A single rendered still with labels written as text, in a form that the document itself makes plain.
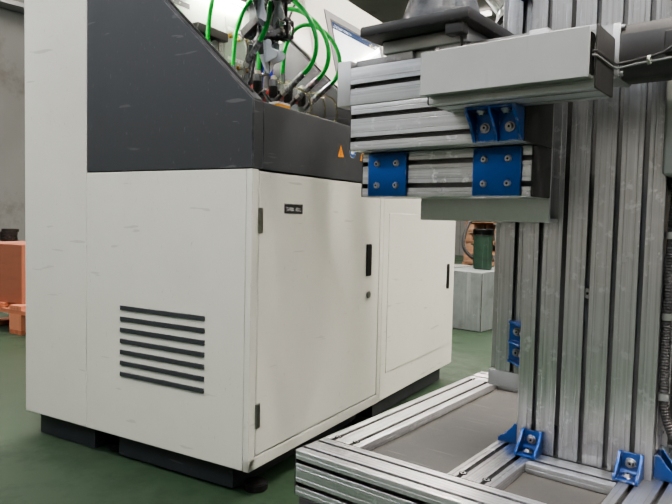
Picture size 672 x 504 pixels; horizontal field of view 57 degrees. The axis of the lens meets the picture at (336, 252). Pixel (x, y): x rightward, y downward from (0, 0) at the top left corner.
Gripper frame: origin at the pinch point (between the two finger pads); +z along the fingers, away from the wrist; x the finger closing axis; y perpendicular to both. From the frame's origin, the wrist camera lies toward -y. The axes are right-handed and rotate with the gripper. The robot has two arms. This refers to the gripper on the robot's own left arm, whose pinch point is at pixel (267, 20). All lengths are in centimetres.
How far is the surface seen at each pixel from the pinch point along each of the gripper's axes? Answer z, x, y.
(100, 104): 23, -45, -4
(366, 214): 49, 24, 33
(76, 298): 65, -62, 25
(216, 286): 36, -32, 55
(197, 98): 7.2, -25.3, 20.2
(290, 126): 11.1, -4.9, 31.2
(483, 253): 199, 180, -39
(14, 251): 199, -88, -125
